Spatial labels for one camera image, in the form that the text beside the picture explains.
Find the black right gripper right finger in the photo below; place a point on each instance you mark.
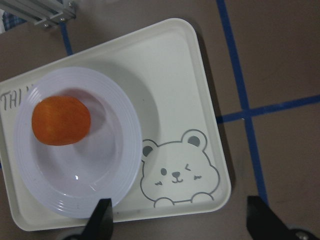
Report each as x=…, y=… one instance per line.
x=262, y=223

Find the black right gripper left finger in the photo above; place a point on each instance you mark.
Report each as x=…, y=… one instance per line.
x=100, y=224

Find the white ridged plate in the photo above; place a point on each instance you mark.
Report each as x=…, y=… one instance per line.
x=70, y=180

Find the orange fruit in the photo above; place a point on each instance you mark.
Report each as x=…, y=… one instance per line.
x=60, y=120

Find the cream bear tray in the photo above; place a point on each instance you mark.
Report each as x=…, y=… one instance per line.
x=182, y=166

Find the front table frame bar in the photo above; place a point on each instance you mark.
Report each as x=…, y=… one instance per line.
x=41, y=13

